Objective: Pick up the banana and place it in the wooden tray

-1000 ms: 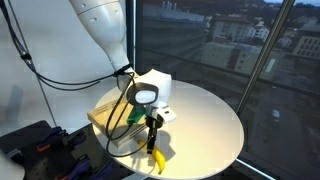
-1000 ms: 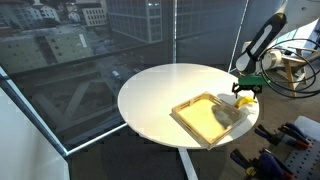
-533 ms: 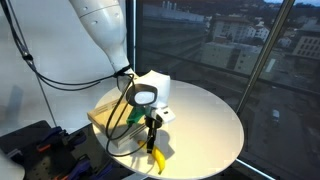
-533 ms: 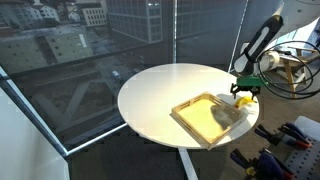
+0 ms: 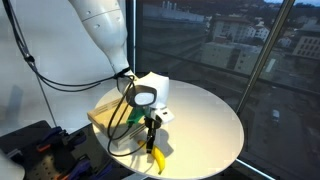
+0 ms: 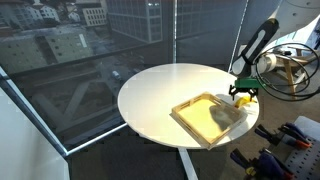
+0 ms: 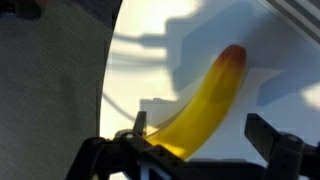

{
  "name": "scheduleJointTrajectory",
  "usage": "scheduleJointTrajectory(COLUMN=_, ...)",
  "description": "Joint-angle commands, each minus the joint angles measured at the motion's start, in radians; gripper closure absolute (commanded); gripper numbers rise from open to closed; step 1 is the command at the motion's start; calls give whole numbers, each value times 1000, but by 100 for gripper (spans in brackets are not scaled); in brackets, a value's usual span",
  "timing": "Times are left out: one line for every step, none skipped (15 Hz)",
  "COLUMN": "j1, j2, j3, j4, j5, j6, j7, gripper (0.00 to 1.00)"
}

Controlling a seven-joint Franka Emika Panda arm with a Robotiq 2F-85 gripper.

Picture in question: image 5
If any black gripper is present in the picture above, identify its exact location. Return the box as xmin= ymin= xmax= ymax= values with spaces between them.
xmin=144 ymin=116 xmax=162 ymax=155

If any yellow banana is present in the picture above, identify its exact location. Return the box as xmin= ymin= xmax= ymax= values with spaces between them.
xmin=138 ymin=139 xmax=167 ymax=175

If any white rounded robot base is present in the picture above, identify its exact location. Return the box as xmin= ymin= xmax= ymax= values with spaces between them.
xmin=0 ymin=149 xmax=26 ymax=180

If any wooden tray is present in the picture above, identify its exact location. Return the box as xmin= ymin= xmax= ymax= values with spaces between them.
xmin=87 ymin=98 xmax=151 ymax=149

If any blue orange spring clamp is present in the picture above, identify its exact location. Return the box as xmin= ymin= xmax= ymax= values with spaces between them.
xmin=35 ymin=125 xmax=88 ymax=154
xmin=54 ymin=156 xmax=116 ymax=180

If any perforated metal mounting board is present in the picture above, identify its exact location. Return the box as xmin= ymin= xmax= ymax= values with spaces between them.
xmin=0 ymin=119 xmax=113 ymax=180

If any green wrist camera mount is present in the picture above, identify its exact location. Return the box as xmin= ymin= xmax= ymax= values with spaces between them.
xmin=126 ymin=106 xmax=147 ymax=127

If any black looping gripper cable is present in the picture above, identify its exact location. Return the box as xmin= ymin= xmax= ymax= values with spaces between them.
xmin=106 ymin=74 xmax=155 ymax=158

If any window bottom frame rail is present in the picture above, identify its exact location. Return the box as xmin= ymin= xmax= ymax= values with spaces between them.
xmin=234 ymin=158 xmax=278 ymax=180

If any window corner frame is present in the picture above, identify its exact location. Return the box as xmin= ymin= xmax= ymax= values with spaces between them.
xmin=125 ymin=0 xmax=138 ymax=76

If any metal window mullion post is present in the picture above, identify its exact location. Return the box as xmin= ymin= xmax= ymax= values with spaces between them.
xmin=234 ymin=0 xmax=296 ymax=116

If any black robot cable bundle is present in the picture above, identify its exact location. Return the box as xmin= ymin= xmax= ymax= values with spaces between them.
xmin=1 ymin=0 xmax=134 ymax=93

